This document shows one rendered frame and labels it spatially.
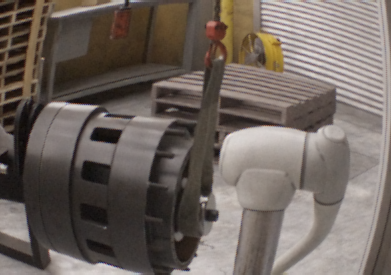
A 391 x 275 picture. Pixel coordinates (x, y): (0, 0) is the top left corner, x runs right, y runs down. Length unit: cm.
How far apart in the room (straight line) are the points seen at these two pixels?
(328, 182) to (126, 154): 74
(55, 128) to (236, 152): 81
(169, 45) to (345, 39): 220
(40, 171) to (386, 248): 126
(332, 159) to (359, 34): 625
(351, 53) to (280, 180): 636
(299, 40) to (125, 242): 634
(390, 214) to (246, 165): 45
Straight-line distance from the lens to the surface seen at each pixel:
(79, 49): 742
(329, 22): 838
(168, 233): 248
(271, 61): 784
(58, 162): 253
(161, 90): 641
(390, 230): 184
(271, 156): 195
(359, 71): 822
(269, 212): 198
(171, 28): 924
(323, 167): 194
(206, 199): 260
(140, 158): 248
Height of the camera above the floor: 172
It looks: 15 degrees down
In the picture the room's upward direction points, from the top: 3 degrees clockwise
